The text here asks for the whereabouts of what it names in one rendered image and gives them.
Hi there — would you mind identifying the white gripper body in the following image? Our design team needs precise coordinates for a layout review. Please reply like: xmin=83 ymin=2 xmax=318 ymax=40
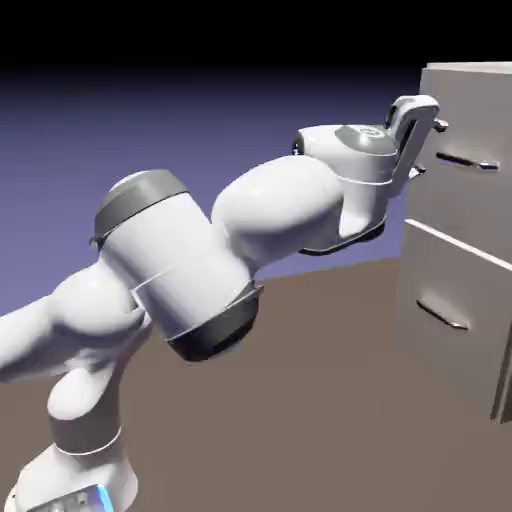
xmin=388 ymin=94 xmax=441 ymax=199

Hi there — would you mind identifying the grey painted cabinet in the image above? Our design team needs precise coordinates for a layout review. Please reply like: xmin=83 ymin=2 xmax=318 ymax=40
xmin=392 ymin=60 xmax=512 ymax=424

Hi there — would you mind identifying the silver drawer handle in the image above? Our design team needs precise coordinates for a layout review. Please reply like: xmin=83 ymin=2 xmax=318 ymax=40
xmin=434 ymin=151 xmax=502 ymax=173
xmin=415 ymin=297 xmax=470 ymax=332

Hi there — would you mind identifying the grey drawer front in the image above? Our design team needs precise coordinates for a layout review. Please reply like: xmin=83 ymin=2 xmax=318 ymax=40
xmin=405 ymin=66 xmax=512 ymax=262
xmin=392 ymin=218 xmax=512 ymax=422

